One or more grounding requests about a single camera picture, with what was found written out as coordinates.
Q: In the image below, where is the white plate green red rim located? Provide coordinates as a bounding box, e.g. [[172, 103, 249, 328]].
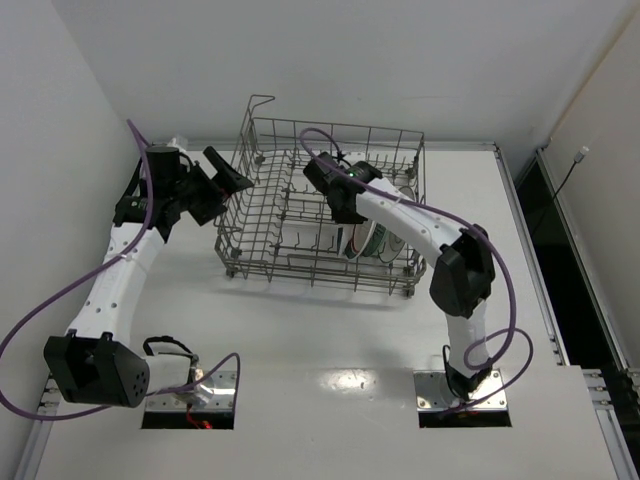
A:
[[344, 222, 375, 260]]

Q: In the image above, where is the small teal patterned plate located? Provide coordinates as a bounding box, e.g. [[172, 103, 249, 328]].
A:
[[362, 223, 389, 257]]

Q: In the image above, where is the large white plate blue rim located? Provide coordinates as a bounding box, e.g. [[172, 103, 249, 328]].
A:
[[378, 185, 419, 264]]

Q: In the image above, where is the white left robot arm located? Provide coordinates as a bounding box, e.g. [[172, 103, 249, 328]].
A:
[[44, 143, 254, 408]]

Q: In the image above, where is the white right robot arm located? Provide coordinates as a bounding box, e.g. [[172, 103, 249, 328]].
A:
[[303, 152, 495, 401]]

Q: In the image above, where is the grey wire dish rack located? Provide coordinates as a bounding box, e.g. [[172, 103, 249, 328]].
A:
[[215, 94, 427, 297]]

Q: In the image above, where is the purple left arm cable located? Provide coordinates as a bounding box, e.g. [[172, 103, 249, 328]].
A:
[[0, 118, 242, 419]]

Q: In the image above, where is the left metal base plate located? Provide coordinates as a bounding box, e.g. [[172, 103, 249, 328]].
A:
[[145, 370, 237, 414]]

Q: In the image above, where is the metal base plate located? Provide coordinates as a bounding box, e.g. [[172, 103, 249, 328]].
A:
[[413, 369, 508, 413], [145, 370, 237, 414]]

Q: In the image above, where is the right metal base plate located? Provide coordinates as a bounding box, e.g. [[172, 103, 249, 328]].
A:
[[413, 369, 508, 413]]

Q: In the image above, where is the black hanging wall cable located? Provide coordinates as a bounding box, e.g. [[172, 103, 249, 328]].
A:
[[524, 145, 590, 241]]

